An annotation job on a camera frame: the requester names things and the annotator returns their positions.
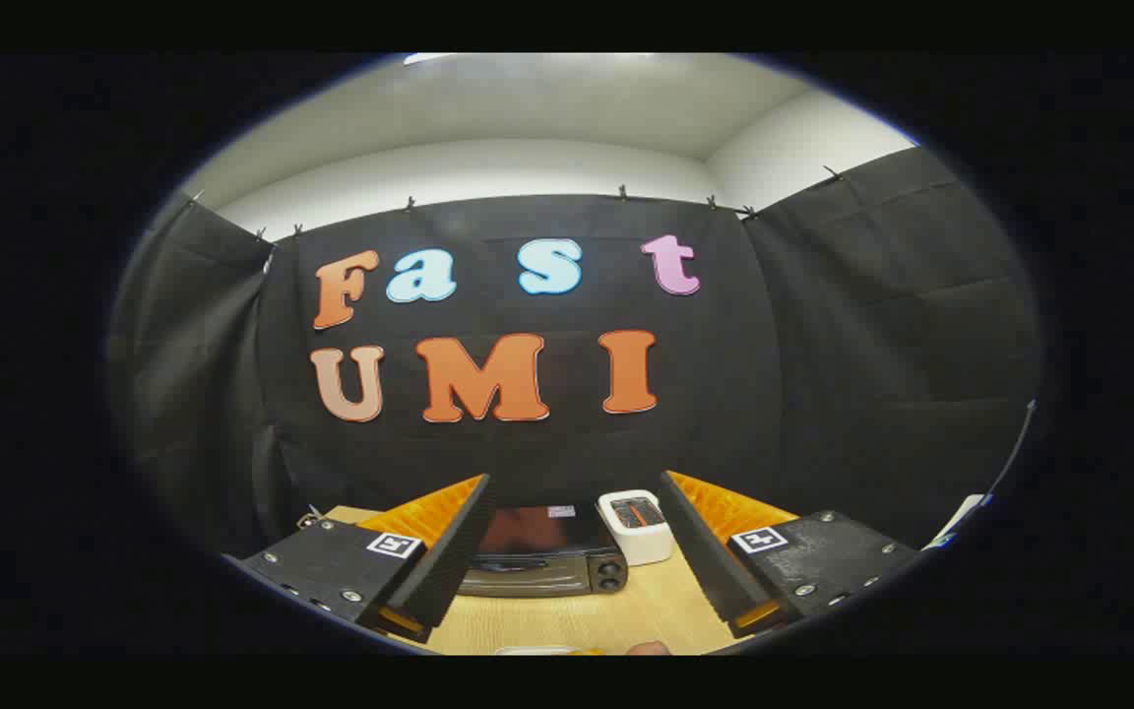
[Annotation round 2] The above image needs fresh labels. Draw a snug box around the black toaster oven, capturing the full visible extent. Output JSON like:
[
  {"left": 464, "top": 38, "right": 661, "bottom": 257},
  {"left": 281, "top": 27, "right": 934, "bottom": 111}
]
[{"left": 461, "top": 504, "right": 629, "bottom": 599}]

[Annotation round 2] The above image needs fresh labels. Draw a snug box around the white pop-up toaster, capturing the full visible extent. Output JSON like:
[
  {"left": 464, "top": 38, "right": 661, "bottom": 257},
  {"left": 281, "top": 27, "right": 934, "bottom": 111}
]
[{"left": 596, "top": 489, "right": 675, "bottom": 567}]

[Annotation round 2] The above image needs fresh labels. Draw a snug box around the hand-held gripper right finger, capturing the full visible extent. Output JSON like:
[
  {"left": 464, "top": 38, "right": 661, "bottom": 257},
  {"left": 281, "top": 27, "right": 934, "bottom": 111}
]
[{"left": 659, "top": 470, "right": 920, "bottom": 639}]

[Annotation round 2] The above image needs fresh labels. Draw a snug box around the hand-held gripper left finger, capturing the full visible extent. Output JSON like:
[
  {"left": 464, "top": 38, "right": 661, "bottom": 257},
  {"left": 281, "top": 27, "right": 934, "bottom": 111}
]
[{"left": 240, "top": 473, "right": 496, "bottom": 646}]

